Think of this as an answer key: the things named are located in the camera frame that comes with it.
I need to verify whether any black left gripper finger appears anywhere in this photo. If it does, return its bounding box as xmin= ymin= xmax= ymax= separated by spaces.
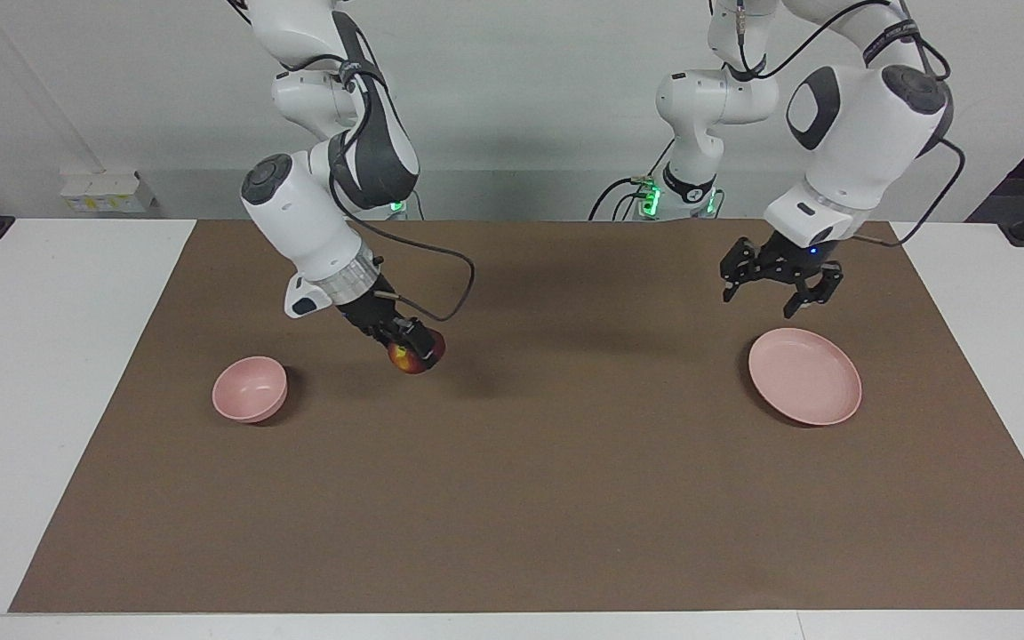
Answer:
xmin=721 ymin=238 xmax=757 ymax=303
xmin=783 ymin=263 xmax=844 ymax=319

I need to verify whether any dark red apple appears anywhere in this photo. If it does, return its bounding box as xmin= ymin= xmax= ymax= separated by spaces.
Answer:
xmin=388 ymin=331 xmax=446 ymax=375

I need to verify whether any pink plate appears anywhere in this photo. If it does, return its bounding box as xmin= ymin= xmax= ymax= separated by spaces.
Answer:
xmin=748 ymin=328 xmax=863 ymax=427

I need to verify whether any pink bowl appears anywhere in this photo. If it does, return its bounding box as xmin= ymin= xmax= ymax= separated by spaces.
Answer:
xmin=212 ymin=356 xmax=289 ymax=424

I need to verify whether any brown table mat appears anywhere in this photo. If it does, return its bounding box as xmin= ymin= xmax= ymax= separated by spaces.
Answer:
xmin=10 ymin=220 xmax=1024 ymax=614

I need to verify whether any white power strip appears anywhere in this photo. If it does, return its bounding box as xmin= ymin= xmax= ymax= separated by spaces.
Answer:
xmin=60 ymin=169 xmax=157 ymax=214

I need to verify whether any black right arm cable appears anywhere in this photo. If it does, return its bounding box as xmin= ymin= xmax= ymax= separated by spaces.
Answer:
xmin=294 ymin=53 xmax=476 ymax=323

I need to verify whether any black base cable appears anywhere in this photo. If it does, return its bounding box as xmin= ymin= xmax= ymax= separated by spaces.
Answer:
xmin=588 ymin=173 xmax=657 ymax=221

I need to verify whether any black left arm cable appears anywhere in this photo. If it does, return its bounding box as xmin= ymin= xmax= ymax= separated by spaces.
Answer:
xmin=868 ymin=0 xmax=966 ymax=250

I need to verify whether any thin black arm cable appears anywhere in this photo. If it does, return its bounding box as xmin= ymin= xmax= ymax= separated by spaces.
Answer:
xmin=732 ymin=0 xmax=888 ymax=83

